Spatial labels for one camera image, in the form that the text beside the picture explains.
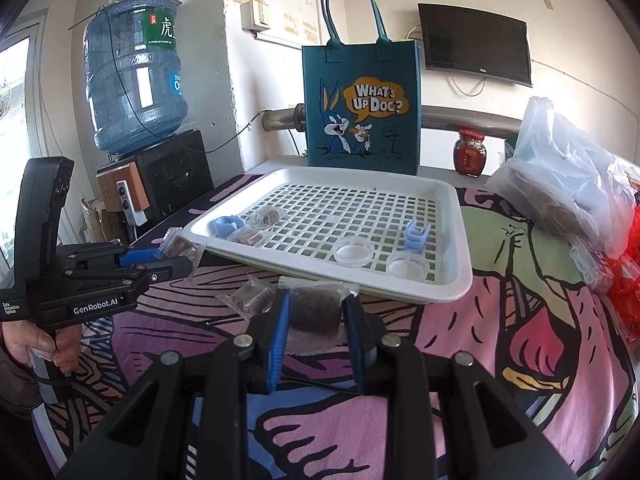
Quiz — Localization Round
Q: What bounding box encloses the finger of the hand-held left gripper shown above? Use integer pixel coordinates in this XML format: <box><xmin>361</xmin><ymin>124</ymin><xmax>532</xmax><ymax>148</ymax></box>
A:
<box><xmin>119</xmin><ymin>246</ymin><xmax>170</xmax><ymax>270</ymax></box>
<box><xmin>142</xmin><ymin>258</ymin><xmax>197</xmax><ymax>290</ymax></box>

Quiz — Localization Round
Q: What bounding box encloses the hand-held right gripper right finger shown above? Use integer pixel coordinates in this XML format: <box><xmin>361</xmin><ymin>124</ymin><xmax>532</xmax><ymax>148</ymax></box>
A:
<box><xmin>342</xmin><ymin>295</ymin><xmax>581</xmax><ymax>480</ymax></box>

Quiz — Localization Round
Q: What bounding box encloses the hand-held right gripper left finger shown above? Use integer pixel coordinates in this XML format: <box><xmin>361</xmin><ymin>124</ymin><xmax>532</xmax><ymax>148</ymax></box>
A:
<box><xmin>57</xmin><ymin>292</ymin><xmax>292</xmax><ymax>480</ymax></box>

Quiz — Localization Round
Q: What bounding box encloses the brown snack packet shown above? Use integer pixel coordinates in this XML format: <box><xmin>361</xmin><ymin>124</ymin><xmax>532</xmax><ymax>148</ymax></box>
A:
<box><xmin>227</xmin><ymin>226</ymin><xmax>264</xmax><ymax>247</ymax></box>
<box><xmin>217</xmin><ymin>276</ymin><xmax>277</xmax><ymax>320</ymax></box>
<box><xmin>249</xmin><ymin>207</ymin><xmax>287</xmax><ymax>231</ymax></box>
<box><xmin>277</xmin><ymin>276</ymin><xmax>358</xmax><ymax>353</ymax></box>
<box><xmin>161</xmin><ymin>227</ymin><xmax>207</xmax><ymax>281</ymax></box>

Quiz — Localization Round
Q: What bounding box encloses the blue ring clip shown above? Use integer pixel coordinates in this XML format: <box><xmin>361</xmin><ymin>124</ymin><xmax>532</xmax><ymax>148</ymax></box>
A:
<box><xmin>212</xmin><ymin>216</ymin><xmax>244</xmax><ymax>237</ymax></box>

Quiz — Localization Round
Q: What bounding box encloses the clear round plastic cup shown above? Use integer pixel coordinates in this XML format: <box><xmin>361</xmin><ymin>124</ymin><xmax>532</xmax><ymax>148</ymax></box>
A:
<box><xmin>333</xmin><ymin>237</ymin><xmax>375</xmax><ymax>267</ymax></box>
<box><xmin>386</xmin><ymin>252</ymin><xmax>429</xmax><ymax>281</ymax></box>

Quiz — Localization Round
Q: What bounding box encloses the light blue plastic clip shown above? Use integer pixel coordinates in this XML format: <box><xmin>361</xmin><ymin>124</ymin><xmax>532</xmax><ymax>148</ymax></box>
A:
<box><xmin>404</xmin><ymin>220</ymin><xmax>432</xmax><ymax>253</ymax></box>

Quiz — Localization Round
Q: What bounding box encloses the white perforated plastic tray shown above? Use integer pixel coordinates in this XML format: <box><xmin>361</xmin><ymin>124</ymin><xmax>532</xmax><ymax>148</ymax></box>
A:
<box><xmin>182</xmin><ymin>167</ymin><xmax>474</xmax><ymax>306</ymax></box>

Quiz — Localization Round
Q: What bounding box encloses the person's left forearm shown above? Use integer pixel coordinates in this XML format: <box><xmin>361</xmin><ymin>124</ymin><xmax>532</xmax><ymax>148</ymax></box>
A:
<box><xmin>0</xmin><ymin>350</ymin><xmax>44</xmax><ymax>417</ymax></box>

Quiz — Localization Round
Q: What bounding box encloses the person's left hand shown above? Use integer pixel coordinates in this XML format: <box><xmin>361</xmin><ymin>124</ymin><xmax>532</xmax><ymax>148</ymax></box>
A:
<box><xmin>0</xmin><ymin>320</ymin><xmax>82</xmax><ymax>374</ymax></box>

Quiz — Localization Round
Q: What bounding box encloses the black water dispenser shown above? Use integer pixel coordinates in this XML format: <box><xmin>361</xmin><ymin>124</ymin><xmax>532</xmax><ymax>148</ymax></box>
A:
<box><xmin>96</xmin><ymin>129</ymin><xmax>216</xmax><ymax>242</ymax></box>

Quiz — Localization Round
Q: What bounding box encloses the window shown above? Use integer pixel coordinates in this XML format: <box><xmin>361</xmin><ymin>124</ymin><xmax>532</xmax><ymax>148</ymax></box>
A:
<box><xmin>0</xmin><ymin>22</ymin><xmax>47</xmax><ymax>273</ymax></box>

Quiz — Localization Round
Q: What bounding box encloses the large blue water bottle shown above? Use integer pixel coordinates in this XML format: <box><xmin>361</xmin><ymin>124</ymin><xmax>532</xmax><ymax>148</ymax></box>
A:
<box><xmin>82</xmin><ymin>0</ymin><xmax>190</xmax><ymax>156</ymax></box>

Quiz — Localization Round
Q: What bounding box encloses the red-lidded sauce jar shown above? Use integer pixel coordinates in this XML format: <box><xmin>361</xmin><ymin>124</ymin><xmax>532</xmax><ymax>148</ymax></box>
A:
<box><xmin>453</xmin><ymin>129</ymin><xmax>488</xmax><ymax>177</ymax></box>

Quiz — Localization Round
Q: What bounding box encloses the teal cartoon tote bag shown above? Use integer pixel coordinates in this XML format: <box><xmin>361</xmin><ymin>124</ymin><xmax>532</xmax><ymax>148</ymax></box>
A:
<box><xmin>301</xmin><ymin>0</ymin><xmax>422</xmax><ymax>177</ymax></box>

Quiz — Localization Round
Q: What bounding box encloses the clear plastic package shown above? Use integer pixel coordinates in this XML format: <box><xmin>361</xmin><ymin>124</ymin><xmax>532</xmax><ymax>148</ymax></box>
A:
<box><xmin>569</xmin><ymin>239</ymin><xmax>609</xmax><ymax>292</ymax></box>

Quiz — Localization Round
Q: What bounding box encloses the grey metal pipe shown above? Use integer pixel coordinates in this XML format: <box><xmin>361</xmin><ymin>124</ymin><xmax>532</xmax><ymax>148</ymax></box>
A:
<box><xmin>262</xmin><ymin>104</ymin><xmax>523</xmax><ymax>137</ymax></box>

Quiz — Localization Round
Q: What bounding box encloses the translucent plastic bag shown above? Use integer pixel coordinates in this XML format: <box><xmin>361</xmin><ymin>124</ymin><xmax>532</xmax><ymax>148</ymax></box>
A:
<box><xmin>486</xmin><ymin>96</ymin><xmax>640</xmax><ymax>257</ymax></box>

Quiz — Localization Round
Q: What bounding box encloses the red plastic packaging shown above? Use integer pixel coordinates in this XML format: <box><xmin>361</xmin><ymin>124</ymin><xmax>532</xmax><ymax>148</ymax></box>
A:
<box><xmin>599</xmin><ymin>252</ymin><xmax>640</xmax><ymax>333</ymax></box>

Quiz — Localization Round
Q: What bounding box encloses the wall switch box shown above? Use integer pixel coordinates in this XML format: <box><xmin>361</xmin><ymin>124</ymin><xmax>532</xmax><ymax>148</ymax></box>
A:
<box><xmin>241</xmin><ymin>1</ymin><xmax>271</xmax><ymax>32</ymax></box>

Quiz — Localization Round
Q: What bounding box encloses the wall-mounted black television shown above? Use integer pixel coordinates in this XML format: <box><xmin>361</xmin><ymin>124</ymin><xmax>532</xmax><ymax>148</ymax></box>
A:
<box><xmin>417</xmin><ymin>3</ymin><xmax>533</xmax><ymax>87</ymax></box>

